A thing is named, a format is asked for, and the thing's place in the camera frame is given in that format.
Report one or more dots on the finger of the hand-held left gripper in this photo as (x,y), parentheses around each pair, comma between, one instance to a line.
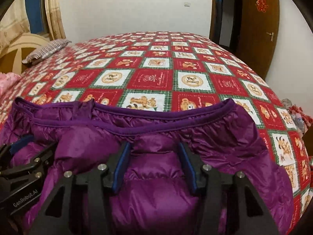
(20,143)
(31,162)

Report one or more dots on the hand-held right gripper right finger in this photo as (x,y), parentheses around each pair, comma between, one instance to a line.
(187,169)

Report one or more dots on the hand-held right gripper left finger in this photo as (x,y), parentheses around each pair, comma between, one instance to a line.
(122,166)

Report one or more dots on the purple hooded puffer jacket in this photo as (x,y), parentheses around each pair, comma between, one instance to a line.
(156,200)

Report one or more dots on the heap of colourful clothes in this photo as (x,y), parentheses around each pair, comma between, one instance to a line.
(296,117)

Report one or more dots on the pink floral blanket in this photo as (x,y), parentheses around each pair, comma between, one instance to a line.
(7,80)

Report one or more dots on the cream wooden headboard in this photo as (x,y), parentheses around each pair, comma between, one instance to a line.
(17,51)

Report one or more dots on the red checked printed bedsheet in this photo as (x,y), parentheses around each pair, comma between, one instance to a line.
(156,78)

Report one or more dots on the striped grey pillow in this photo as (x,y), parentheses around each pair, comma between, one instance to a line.
(44,51)

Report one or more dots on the beige floral curtain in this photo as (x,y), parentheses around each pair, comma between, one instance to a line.
(9,34)
(52,9)

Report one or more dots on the window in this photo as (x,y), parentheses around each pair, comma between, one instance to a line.
(34,9)

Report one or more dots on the brown wooden door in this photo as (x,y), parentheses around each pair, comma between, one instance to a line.
(256,41)

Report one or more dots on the red paper door decoration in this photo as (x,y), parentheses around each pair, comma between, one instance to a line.
(261,4)

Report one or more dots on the brown door frame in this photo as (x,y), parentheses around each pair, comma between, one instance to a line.
(213,17)

